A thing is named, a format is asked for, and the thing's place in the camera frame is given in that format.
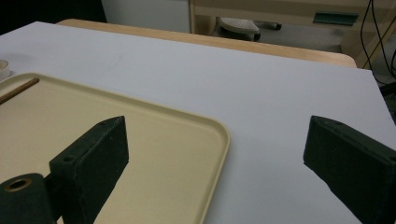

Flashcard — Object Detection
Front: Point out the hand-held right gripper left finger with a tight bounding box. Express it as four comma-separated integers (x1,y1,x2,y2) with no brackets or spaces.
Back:
49,115,131,224

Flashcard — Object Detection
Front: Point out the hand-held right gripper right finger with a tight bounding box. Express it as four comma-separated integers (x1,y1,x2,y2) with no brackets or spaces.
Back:
303,115,396,224

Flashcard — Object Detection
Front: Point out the beige rectangular tray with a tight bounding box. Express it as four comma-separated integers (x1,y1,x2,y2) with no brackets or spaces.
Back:
0,72,232,224

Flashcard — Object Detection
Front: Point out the brown chopstick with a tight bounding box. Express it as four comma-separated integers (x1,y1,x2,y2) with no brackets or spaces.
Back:
0,77,41,105

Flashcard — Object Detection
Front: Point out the wooden table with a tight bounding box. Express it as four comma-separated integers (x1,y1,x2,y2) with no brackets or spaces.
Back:
56,18,358,69

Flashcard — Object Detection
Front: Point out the office chair base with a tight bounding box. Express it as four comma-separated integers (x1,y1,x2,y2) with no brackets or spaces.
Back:
215,16,283,42

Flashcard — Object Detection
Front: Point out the bundle of black hanging cables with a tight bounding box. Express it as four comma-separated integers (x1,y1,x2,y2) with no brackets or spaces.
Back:
360,0,396,86

